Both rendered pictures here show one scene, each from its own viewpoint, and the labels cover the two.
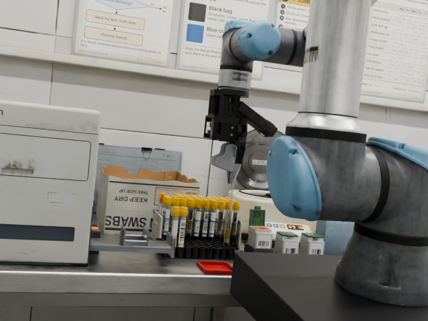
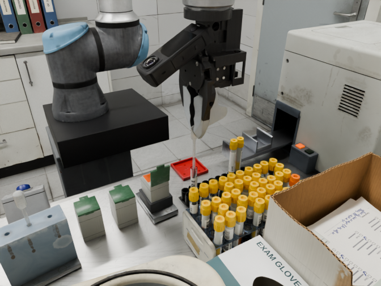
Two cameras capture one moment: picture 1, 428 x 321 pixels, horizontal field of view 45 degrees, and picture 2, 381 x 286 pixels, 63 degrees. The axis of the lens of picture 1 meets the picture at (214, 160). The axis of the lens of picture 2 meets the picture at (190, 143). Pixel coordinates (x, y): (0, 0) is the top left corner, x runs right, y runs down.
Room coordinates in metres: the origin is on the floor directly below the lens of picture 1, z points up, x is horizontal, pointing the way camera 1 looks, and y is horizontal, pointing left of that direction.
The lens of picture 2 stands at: (1.65, -0.16, 1.32)
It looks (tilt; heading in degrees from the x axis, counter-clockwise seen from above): 31 degrees down; 167
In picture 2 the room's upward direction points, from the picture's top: straight up
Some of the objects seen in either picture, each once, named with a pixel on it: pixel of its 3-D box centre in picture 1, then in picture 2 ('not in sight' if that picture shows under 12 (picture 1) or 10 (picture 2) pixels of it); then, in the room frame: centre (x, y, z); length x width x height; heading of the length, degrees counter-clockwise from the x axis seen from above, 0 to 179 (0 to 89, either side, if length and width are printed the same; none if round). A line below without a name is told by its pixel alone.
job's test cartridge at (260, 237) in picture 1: (259, 241); (155, 189); (1.17, -0.12, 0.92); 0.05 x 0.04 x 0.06; 19
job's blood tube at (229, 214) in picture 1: (227, 232); (193, 188); (1.19, -0.05, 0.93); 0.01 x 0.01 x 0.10
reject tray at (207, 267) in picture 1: (216, 267); (189, 168); (1.06, -0.03, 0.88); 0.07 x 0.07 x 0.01; 17
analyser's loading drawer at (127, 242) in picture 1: (122, 239); (263, 140); (1.04, 0.17, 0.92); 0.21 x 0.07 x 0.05; 107
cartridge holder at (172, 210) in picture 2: (258, 253); (156, 199); (1.17, -0.12, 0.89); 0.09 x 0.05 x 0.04; 19
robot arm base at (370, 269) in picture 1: (388, 256); (77, 95); (0.80, -0.29, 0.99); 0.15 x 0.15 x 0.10
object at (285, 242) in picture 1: (286, 247); (123, 205); (1.19, -0.19, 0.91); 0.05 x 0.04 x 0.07; 17
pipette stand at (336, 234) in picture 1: (336, 239); (37, 247); (1.28, -0.32, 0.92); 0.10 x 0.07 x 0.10; 113
